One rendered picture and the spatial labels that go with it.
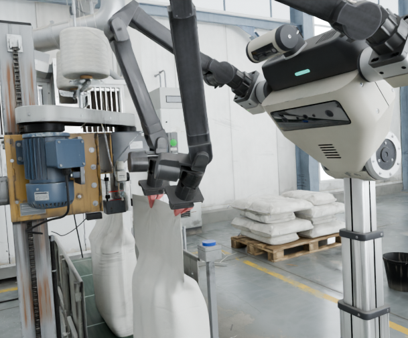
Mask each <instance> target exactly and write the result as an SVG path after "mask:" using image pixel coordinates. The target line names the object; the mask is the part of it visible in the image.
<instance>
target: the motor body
mask: <svg viewBox="0 0 408 338"><path fill-rule="evenodd" d="M69 137H70V133H68V132H41V133H25V134H23V135H22V138H23V140H22V146H23V161H24V170H25V179H28V180H29V183H28V184H26V185H25V186H26V193H27V202H28V204H29V205H30V207H31V208H34V209H53V208H59V207H65V206H67V192H66V181H65V177H64V175H63V173H62V169H59V168H48V167H47V165H46V150H45V143H46V142H48V141H53V140H55V139H69ZM68 186H69V193H70V204H72V202H73V200H74V181H73V180H71V179H70V178H68Z"/></svg>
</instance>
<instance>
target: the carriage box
mask: <svg viewBox="0 0 408 338"><path fill-rule="evenodd" d="M75 137H82V139H83V140H84V151H85V160H86V165H85V166H84V171H85V173H84V177H85V184H78V183H75V181H74V178H70V179H71V180H73V181H74V200H73V202H72V204H70V210H69V213H68V214H67V215H77V214H83V213H93V212H99V211H103V195H102V185H101V175H100V157H99V147H98V134H97V132H96V133H70V137H69V139H72V138H75ZM18 140H23V138H22V135H4V138H3V139H1V144H4V145H2V147H3V150H5V157H6V165H7V182H8V191H9V205H10V213H11V222H12V223H14V222H19V221H29V220H35V219H45V218H51V217H60V216H62V215H64V214H65V213H66V211H67V206H65V207H59V208H53V209H46V213H40V214H35V215H25V216H21V212H20V205H19V204H20V203H27V193H26V186H25V185H26V184H28V183H29V180H28V179H25V170H24V164H22V165H19V164H17V157H16V149H15V142H16V141H18Z"/></svg>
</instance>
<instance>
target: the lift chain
mask: <svg viewBox="0 0 408 338"><path fill-rule="evenodd" d="M12 50H13V65H14V64H18V66H15V65H14V76H15V90H16V99H21V100H20V101H18V100H17V107H22V106H23V105H22V96H21V80H20V71H19V56H18V49H17V48H14V47H13V48H12ZM14 51H17V52H14ZM14 55H16V56H17V57H14ZM15 60H17V61H15ZM16 68H18V70H16ZM15 73H19V74H15ZM16 77H19V78H16ZM16 82H20V83H16ZM17 86H19V87H17ZM17 90H18V91H19V90H20V92H17ZM17 95H20V96H17ZM18 103H21V104H20V105H18ZM20 129H22V130H23V131H20ZM21 133H23V134H25V131H24V125H23V126H20V125H19V134H20V135H21ZM26 222H27V229H28V227H32V220H29V221H26ZM28 223H31V224H28ZM29 235H32V236H31V237H29ZM27 236H28V245H29V244H30V243H32V245H29V246H28V247H29V260H30V265H31V266H30V270H31V269H32V268H35V269H34V270H31V285H32V294H33V309H34V318H35V326H38V325H39V327H36V338H42V336H41V327H40V311H39V302H38V287H37V278H36V262H35V253H34V244H33V233H28V234H27ZM30 239H32V241H30ZM31 247H32V248H33V249H30V248H31ZM31 251H32V252H33V253H30V252H31ZM31 256H33V257H32V258H31ZM31 260H34V262H31ZM32 264H34V266H32ZM32 272H35V274H32ZM34 276H35V278H32V277H34ZM34 280H35V282H33V281H34ZM33 285H35V286H33ZM34 289H36V290H34ZM34 293H37V294H34ZM34 297H37V298H34ZM34 301H37V302H35V303H34ZM35 305H37V306H35ZM36 309H37V311H35V310H36ZM37 313H38V315H36V314H37ZM36 318H38V319H36ZM38 321H39V322H38ZM36 322H38V323H36ZM37 330H39V331H37ZM37 334H39V335H37Z"/></svg>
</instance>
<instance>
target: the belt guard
mask: <svg viewBox="0 0 408 338"><path fill-rule="evenodd" d="M15 120H16V124H17V125H29V124H34V123H63V124H64V125H65V126H74V127H81V126H82V125H83V124H84V123H87V124H85V125H84V126H83V127H101V124H100V123H102V125H103V127H110V126H111V127H135V114H132V113H122V112H115V111H104V110H98V109H86V108H80V107H69V106H62V105H28V106H22V107H17V108H15Z"/></svg>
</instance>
